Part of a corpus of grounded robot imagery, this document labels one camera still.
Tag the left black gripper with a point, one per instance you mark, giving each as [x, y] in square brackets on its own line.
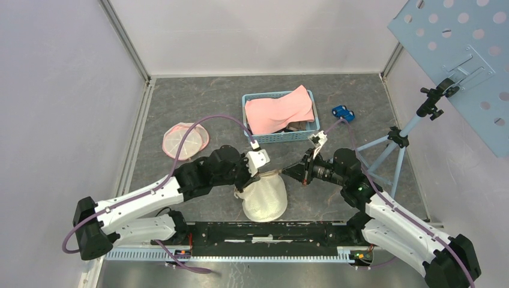
[248, 179]

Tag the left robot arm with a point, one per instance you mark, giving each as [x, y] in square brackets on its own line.
[101, 226]

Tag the white cable tray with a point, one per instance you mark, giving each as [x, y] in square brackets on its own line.
[158, 254]

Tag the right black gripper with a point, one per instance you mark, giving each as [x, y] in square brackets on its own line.
[302, 171]

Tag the white mesh laundry bag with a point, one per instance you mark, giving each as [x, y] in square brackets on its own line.
[196, 141]

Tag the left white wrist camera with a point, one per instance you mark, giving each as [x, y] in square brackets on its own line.
[257, 158]

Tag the pink bra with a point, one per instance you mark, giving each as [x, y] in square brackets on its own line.
[269, 115]

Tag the blue toy car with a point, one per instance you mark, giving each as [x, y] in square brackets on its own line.
[342, 112]

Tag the beige bra in basket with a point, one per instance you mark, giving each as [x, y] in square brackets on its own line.
[297, 126]

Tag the blue tripod stand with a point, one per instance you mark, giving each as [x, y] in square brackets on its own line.
[399, 138]

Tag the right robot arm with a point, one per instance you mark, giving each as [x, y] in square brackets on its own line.
[442, 260]

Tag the blue perforated panel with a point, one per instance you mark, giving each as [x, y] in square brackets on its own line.
[467, 42]

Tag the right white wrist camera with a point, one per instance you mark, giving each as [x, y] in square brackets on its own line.
[318, 140]

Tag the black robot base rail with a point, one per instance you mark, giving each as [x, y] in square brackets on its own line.
[277, 238]

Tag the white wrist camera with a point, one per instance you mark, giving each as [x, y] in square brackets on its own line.
[318, 140]
[257, 158]

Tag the light blue plastic basket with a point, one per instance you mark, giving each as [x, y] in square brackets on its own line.
[281, 136]

